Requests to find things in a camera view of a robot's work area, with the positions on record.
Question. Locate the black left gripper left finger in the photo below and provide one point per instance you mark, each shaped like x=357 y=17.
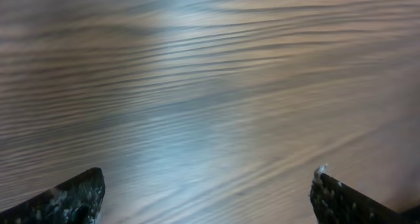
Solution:
x=75 y=201

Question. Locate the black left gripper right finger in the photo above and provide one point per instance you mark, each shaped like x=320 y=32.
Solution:
x=334 y=202

